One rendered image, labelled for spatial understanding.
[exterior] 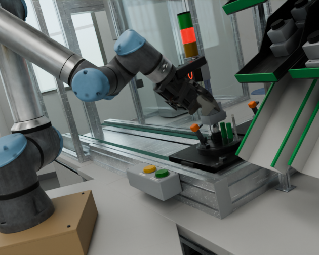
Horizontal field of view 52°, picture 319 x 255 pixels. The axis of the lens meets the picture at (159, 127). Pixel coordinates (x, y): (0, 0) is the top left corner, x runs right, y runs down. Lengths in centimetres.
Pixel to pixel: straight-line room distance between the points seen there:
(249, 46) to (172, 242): 395
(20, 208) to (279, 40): 75
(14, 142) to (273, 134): 65
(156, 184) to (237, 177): 23
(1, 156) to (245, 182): 63
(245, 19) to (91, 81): 395
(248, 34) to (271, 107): 375
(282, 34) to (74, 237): 67
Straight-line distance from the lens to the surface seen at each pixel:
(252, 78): 77
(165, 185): 94
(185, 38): 121
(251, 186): 94
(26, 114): 103
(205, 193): 89
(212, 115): 101
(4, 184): 93
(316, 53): 67
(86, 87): 75
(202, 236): 84
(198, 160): 99
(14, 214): 95
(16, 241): 91
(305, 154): 76
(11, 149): 92
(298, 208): 90
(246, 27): 460
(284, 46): 80
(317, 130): 78
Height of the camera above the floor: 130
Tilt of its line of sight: 12 degrees down
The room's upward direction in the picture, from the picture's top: 13 degrees counter-clockwise
